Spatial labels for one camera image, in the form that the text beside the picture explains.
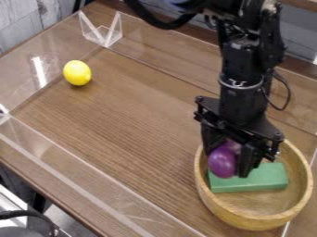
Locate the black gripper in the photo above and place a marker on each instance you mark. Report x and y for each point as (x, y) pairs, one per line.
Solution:
(234, 117)

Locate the purple toy eggplant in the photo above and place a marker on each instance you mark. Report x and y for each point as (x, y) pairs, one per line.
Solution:
(222, 159)

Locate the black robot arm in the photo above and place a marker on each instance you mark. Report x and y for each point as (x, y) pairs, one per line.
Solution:
(251, 48)

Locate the brown wooden bowl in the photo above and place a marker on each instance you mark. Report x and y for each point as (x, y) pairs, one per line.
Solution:
(258, 210)

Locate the green rectangular block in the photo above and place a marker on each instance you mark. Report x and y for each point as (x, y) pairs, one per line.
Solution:
(267, 177)

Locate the yellow toy lemon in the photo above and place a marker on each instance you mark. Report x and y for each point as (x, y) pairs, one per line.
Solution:
(76, 72)

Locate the clear acrylic tray wall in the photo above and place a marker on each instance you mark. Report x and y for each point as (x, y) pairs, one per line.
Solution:
(96, 199)

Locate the clear acrylic corner bracket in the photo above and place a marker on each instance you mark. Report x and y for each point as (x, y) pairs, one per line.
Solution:
(101, 35)

